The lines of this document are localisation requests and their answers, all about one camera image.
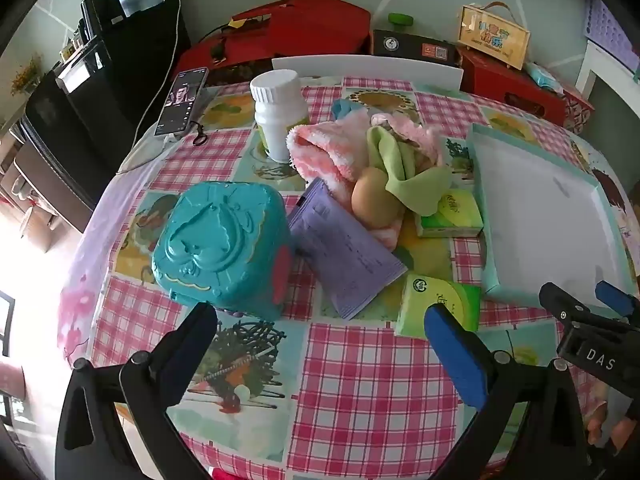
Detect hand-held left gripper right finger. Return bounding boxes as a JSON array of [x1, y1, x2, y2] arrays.
[[424, 302, 601, 480]]

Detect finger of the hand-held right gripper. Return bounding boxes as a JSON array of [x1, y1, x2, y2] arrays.
[[595, 280, 640, 322], [539, 282, 597, 332]]

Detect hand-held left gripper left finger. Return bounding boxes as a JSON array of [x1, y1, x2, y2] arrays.
[[55, 302, 218, 480]]

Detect green tissue packet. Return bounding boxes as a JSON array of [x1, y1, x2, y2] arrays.
[[415, 189, 485, 238], [395, 274, 481, 337]]

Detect white tray with teal rim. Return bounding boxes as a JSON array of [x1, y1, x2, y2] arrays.
[[467, 122, 640, 301]]

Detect pink fuzzy towel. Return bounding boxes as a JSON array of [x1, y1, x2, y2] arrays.
[[286, 110, 446, 251]]

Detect blue face mask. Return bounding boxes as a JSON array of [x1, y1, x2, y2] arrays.
[[332, 99, 368, 121]]

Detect person's right hand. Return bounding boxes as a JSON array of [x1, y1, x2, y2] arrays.
[[587, 405, 640, 461]]

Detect teal plastic toy box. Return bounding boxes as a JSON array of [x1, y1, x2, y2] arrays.
[[151, 181, 293, 322]]

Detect pink checked picture tablecloth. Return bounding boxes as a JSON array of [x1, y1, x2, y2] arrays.
[[57, 77, 640, 480]]

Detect purple foil packet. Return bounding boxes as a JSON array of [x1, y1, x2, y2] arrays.
[[287, 177, 408, 320]]

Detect brown egg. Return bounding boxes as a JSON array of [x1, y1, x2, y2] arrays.
[[351, 166, 403, 228]]

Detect light green cloth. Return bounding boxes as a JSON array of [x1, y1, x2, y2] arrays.
[[366, 125, 453, 216]]

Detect red patterned box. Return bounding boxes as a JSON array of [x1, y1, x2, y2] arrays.
[[562, 87, 596, 136]]

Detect red cardboard box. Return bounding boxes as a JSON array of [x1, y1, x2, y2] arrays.
[[460, 50, 568, 121]]

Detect pack of blue masks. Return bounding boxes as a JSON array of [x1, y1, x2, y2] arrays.
[[525, 62, 566, 93]]

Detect smartphone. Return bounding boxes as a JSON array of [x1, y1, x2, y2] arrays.
[[154, 66, 210, 137]]

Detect white plastic bottle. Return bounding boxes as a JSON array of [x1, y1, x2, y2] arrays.
[[250, 70, 311, 163]]

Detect black cabinet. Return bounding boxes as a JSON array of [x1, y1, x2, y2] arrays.
[[15, 0, 193, 233]]

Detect purple perforated panel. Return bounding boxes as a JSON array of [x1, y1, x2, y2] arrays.
[[584, 0, 640, 71]]

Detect dark floral box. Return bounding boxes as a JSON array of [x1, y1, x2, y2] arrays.
[[207, 62, 273, 88]]

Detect flat red gift box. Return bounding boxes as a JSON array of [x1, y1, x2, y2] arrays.
[[172, 22, 273, 78]]

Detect white board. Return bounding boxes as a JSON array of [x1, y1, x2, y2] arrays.
[[271, 55, 463, 93]]

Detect black carton box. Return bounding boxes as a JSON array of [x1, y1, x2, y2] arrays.
[[372, 29, 461, 66]]

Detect yellow flowers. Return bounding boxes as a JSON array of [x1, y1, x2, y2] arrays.
[[10, 57, 43, 93]]

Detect large red gift box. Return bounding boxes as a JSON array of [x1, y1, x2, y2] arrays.
[[232, 0, 372, 57]]

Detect white furniture frame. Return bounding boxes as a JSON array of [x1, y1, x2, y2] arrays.
[[575, 42, 640, 106]]

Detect wooden sign with handle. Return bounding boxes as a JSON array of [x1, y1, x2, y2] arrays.
[[457, 2, 531, 71]]

